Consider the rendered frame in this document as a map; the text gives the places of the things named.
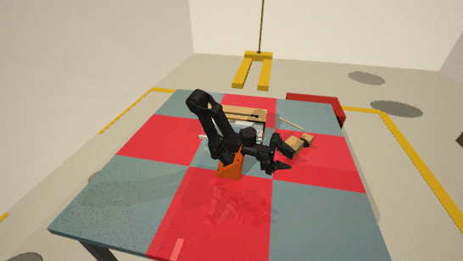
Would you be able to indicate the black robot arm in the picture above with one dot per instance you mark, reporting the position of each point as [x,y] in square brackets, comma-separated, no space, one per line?
[224,147]

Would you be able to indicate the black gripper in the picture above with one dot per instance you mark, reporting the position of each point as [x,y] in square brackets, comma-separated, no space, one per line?
[276,142]

